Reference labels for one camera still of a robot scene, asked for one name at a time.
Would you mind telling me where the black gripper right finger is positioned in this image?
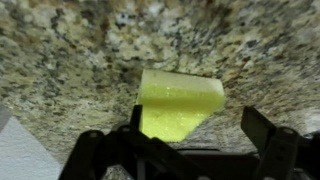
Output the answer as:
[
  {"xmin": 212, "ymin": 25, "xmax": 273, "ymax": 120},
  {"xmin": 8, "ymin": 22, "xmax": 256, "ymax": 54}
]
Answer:
[{"xmin": 241, "ymin": 106, "xmax": 320, "ymax": 180}]

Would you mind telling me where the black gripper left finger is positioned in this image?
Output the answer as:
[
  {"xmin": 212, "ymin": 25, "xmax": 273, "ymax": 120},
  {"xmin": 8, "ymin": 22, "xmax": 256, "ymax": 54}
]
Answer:
[{"xmin": 58, "ymin": 105, "xmax": 207, "ymax": 180}]

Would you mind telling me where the yellow sticky note pad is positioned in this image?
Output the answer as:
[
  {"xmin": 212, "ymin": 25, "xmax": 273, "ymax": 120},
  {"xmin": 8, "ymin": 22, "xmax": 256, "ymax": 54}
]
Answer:
[{"xmin": 137, "ymin": 69, "xmax": 226, "ymax": 142}]

